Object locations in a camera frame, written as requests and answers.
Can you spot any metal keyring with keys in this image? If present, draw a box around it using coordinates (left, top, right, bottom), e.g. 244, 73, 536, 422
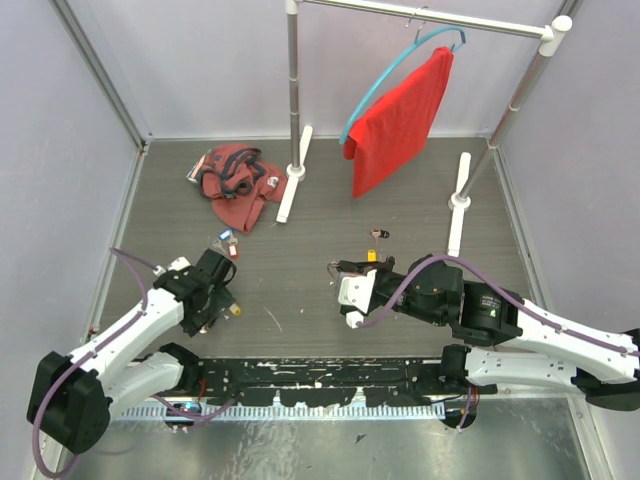
326, 262, 350, 286

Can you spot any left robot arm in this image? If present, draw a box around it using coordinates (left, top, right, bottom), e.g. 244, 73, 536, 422
26, 249, 237, 454

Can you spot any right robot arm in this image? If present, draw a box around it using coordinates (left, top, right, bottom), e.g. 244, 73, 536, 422
327, 254, 639, 412

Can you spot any brown tag key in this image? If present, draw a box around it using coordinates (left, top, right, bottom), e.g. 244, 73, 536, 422
371, 229, 390, 239

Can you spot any red tag key left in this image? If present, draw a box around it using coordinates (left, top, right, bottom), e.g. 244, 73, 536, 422
228, 243, 238, 259

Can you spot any red cloth on hanger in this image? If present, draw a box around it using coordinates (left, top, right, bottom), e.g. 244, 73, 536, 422
343, 47, 454, 198

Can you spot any crumpled maroon shirt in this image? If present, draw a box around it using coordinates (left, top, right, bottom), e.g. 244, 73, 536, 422
186, 143, 287, 234

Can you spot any teal clothes hanger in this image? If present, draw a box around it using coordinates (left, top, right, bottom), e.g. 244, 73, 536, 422
339, 20, 467, 145

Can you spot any white metal clothes rack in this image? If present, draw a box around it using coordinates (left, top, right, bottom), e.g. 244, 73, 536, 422
275, 0, 573, 256

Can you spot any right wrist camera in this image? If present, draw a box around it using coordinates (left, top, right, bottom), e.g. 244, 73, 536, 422
337, 270, 377, 329

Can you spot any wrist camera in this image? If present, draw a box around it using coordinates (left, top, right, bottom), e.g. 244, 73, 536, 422
152, 257, 191, 277
337, 270, 377, 329

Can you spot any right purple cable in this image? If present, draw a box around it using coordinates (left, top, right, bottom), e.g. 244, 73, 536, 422
357, 254, 640, 356

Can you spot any purple cable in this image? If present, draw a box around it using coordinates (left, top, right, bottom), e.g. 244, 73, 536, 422
357, 254, 640, 356
31, 247, 166, 476

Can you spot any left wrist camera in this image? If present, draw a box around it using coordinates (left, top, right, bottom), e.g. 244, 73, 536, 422
152, 257, 191, 277

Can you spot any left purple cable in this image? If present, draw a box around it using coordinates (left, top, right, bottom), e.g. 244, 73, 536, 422
31, 247, 166, 476

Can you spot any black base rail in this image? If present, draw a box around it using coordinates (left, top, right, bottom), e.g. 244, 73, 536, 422
189, 356, 451, 407

